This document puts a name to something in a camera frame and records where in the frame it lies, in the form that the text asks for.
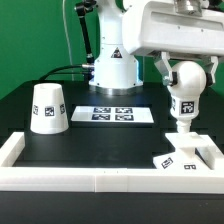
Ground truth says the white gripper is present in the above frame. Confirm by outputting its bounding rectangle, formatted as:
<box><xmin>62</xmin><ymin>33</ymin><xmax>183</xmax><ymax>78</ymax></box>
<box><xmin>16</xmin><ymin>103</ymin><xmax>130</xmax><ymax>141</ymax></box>
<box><xmin>122</xmin><ymin>0</ymin><xmax>224</xmax><ymax>87</ymax></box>

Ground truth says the white lamp shade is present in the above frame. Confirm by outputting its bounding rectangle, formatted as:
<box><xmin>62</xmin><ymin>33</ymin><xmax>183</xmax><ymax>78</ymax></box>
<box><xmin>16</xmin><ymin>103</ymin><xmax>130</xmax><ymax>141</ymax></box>
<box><xmin>30</xmin><ymin>83</ymin><xmax>68</xmax><ymax>134</ymax></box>

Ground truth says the white thin cable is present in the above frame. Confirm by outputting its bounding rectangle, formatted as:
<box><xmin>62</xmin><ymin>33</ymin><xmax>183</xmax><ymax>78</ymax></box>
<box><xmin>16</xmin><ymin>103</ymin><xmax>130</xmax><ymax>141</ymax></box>
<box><xmin>61</xmin><ymin>0</ymin><xmax>76</xmax><ymax>82</ymax></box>

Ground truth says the white marker plate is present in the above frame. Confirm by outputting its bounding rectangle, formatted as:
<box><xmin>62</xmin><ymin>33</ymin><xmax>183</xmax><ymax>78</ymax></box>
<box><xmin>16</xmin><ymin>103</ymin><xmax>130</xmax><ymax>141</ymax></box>
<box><xmin>71</xmin><ymin>106</ymin><xmax>154</xmax><ymax>124</ymax></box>

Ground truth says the white lamp base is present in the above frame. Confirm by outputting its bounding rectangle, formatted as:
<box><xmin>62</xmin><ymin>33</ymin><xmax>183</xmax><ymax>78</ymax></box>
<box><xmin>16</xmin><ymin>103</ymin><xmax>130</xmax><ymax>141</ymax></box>
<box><xmin>152</xmin><ymin>131</ymin><xmax>216</xmax><ymax>172</ymax></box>

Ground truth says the black cable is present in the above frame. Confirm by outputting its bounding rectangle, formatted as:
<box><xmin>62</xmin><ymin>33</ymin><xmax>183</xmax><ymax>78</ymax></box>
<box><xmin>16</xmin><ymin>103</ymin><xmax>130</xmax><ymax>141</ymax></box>
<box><xmin>38</xmin><ymin>64</ymin><xmax>96</xmax><ymax>82</ymax></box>

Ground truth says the white U-shaped table fence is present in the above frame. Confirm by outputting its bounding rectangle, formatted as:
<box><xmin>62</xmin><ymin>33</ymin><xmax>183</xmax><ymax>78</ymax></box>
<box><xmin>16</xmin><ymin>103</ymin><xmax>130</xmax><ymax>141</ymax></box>
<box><xmin>0</xmin><ymin>132</ymin><xmax>224</xmax><ymax>194</ymax></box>

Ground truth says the white lamp bulb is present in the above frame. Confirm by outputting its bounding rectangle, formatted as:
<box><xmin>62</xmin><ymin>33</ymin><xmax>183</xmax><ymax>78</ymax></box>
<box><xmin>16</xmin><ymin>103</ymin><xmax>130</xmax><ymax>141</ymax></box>
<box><xmin>167</xmin><ymin>61</ymin><xmax>206</xmax><ymax>134</ymax></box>

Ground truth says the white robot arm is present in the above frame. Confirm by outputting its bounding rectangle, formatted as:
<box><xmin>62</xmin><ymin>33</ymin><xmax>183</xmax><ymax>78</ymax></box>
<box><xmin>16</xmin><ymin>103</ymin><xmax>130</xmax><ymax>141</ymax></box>
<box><xmin>90</xmin><ymin>0</ymin><xmax>224</xmax><ymax>94</ymax></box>

